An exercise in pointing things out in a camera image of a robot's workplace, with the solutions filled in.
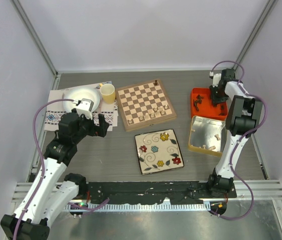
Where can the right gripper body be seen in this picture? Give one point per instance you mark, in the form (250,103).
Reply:
(217,96)

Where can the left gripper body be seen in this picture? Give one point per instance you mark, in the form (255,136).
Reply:
(87,126)

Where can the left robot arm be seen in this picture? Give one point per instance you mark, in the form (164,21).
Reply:
(36,214)

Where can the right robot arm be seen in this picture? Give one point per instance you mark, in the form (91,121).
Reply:
(241,122)

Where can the dark chess pieces pile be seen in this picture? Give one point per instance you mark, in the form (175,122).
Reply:
(198,101)

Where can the orange plastic box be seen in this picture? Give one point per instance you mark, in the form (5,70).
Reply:
(206,109)

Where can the white round bowl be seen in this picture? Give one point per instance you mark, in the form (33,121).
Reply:
(77,94)

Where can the patterned placemat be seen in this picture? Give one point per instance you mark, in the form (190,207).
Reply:
(56,110)

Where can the yellow mug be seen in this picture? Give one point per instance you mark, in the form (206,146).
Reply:
(108,93)

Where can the light piece lying tin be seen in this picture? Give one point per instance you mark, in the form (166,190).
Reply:
(217,136)
(212,148)

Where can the gold metal tin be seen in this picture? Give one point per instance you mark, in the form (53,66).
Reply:
(205,131)

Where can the wooden chessboard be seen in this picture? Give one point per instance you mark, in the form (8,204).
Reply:
(140,98)

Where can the light piece lying tin bottom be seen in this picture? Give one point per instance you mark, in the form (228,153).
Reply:
(212,148)

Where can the floral square plate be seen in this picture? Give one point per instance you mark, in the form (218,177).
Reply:
(158,151)

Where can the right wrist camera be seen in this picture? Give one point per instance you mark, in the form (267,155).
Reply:
(216,77)

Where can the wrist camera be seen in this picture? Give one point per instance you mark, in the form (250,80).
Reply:
(216,77)
(84,107)

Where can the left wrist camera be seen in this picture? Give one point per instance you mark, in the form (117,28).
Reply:
(84,107)

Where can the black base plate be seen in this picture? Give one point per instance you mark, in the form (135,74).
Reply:
(150,192)

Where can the white slotted cable duct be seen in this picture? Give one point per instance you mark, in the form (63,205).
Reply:
(164,207)

